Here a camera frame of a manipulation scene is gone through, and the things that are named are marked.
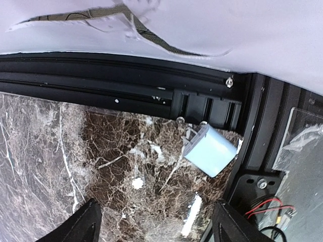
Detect red and black wires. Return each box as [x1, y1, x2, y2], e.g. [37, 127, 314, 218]
[244, 198, 297, 225]

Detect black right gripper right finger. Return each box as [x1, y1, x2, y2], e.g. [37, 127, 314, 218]
[212, 201, 272, 242]

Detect black front frame rail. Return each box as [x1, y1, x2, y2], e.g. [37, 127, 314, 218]
[224, 73, 322, 204]

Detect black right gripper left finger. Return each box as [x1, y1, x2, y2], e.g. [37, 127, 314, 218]
[39, 198, 102, 242]

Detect black right side rail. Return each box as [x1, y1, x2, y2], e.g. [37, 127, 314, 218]
[1, 52, 249, 133]

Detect light blue charger plug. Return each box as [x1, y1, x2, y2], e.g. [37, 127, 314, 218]
[183, 124, 243, 178]

